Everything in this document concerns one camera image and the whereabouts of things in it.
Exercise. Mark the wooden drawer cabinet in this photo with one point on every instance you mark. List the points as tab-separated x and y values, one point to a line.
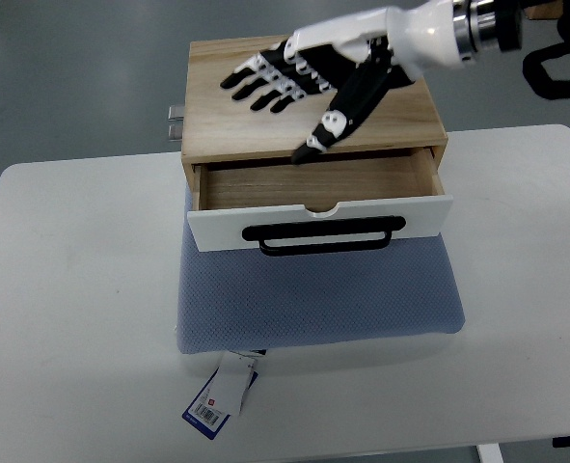
242	125

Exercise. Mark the white table leg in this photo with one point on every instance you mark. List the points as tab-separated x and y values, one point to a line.
489	453

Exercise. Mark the metal clamp behind cabinet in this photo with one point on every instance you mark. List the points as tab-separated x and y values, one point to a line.
175	118

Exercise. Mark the blue mesh cushion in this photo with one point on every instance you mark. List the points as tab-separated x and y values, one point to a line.
245	300

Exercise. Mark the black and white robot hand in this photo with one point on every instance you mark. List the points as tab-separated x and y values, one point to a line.
357	58

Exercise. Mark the white top drawer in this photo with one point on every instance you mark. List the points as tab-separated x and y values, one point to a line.
352	197

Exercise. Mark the cardboard box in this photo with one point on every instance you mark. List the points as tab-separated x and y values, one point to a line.
548	11

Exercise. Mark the white and blue product tag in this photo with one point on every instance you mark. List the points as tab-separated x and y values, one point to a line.
223	394

